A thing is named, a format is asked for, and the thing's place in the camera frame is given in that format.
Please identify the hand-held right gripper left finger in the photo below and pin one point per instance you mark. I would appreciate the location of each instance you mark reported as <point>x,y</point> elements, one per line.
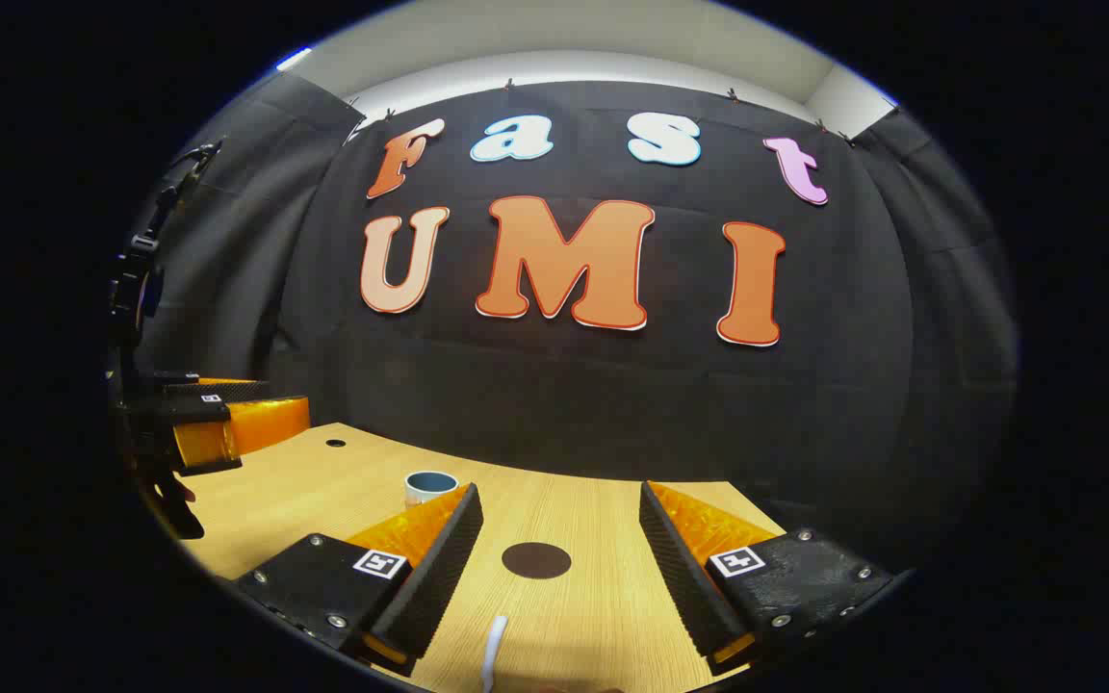
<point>439,558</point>

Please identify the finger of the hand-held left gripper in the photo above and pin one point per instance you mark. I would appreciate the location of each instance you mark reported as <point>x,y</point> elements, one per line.
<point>227,390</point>
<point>266,423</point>

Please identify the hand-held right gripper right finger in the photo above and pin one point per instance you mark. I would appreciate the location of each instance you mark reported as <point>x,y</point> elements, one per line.
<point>675,558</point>

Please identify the round dark brown coaster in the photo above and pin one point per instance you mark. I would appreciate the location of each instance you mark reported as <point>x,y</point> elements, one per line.
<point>536,560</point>

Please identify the white toothbrush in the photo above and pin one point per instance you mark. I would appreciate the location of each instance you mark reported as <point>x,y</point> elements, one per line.
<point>494,650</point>

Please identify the wooden desktop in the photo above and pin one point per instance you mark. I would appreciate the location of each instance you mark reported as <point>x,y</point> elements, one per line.
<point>574,626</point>

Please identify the black backdrop cloth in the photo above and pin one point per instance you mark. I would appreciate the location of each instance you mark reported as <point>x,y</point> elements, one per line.
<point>612,404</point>

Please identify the ceiling light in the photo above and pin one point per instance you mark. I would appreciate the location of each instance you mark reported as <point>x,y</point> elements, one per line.
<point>293,59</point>

